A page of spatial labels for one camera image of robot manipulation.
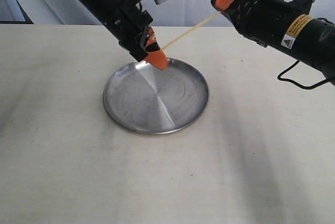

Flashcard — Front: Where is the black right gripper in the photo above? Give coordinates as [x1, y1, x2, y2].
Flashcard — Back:
[210, 0, 284, 48]

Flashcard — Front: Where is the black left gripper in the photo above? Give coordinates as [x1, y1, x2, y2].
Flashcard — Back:
[103, 0, 168, 70]

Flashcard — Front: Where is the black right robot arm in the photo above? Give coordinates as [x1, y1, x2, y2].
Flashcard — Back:
[211, 0, 334, 90]

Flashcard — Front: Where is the round stainless steel plate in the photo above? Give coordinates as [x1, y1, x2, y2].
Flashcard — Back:
[102, 58, 210, 135]

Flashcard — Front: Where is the dark panel behind table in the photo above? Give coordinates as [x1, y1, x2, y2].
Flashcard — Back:
[1, 0, 33, 24]

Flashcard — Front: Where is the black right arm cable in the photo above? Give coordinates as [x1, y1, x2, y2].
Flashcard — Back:
[277, 60, 332, 91]

